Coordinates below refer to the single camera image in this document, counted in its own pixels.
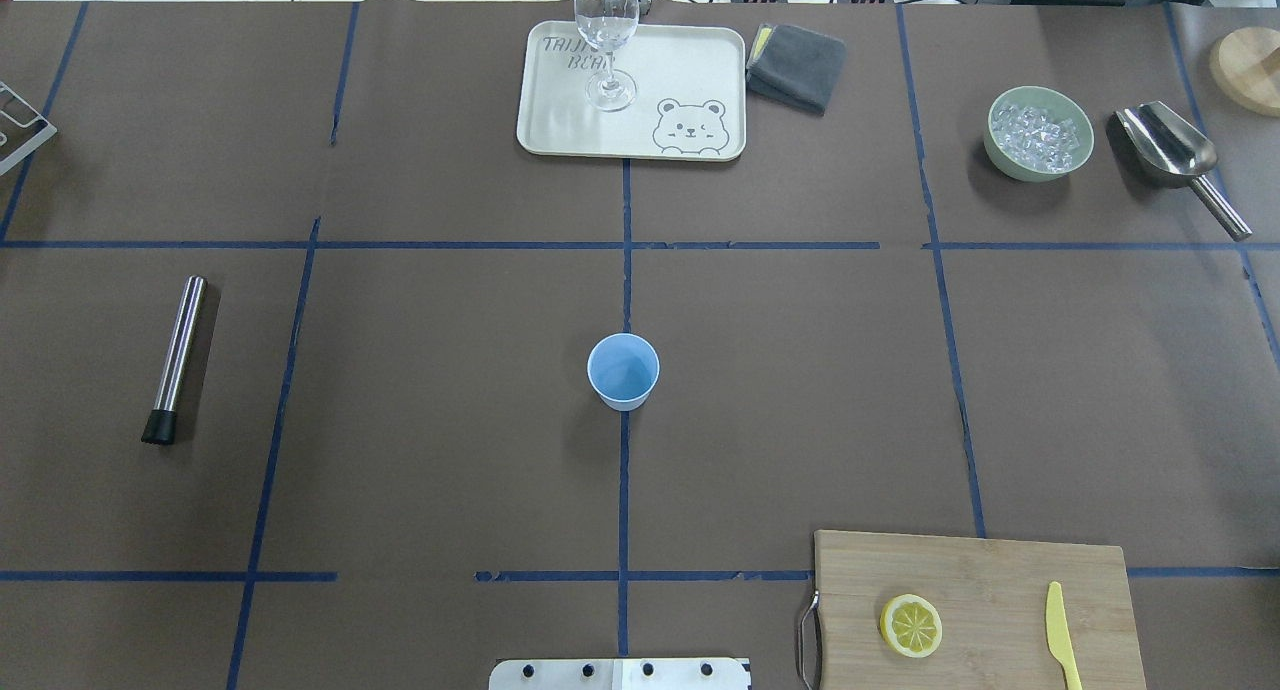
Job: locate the lemon slice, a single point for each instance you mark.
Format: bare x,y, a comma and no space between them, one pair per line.
911,626

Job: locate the blue plastic cup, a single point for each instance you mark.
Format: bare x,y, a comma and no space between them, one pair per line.
623,369

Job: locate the cream bear tray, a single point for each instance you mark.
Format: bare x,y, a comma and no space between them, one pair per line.
690,103

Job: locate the grey folded cloth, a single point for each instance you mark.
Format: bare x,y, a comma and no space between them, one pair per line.
795,66

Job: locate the clear wine glass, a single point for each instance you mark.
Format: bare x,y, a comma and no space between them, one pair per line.
607,25

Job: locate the green bowl of ice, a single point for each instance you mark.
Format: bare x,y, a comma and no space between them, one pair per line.
1037,134

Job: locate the bamboo cutting board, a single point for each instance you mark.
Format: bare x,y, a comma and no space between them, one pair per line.
991,595

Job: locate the steel muddler black tip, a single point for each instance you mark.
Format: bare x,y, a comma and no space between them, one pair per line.
161,424

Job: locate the yellow plastic knife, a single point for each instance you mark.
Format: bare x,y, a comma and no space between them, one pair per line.
1058,637

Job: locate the steel ice scoop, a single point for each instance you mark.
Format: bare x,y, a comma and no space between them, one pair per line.
1172,151

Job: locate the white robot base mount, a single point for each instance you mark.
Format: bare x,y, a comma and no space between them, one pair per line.
622,673

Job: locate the white wire dish rack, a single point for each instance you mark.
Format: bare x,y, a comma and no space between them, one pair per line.
23,129

